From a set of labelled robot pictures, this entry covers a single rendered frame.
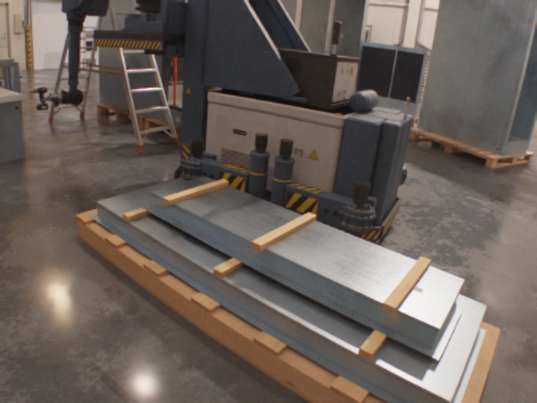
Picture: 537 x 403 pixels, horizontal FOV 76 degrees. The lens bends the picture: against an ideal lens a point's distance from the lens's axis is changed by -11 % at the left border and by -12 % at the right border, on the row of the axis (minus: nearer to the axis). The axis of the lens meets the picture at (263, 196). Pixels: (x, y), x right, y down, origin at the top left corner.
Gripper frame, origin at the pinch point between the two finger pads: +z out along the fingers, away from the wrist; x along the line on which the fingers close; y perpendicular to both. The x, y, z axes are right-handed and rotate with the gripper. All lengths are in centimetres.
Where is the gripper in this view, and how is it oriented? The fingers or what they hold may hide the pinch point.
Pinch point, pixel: (42, 99)
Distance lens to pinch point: 444.8
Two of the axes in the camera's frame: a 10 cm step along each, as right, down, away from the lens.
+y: 1.1, -9.1, -3.9
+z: -5.7, 2.6, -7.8
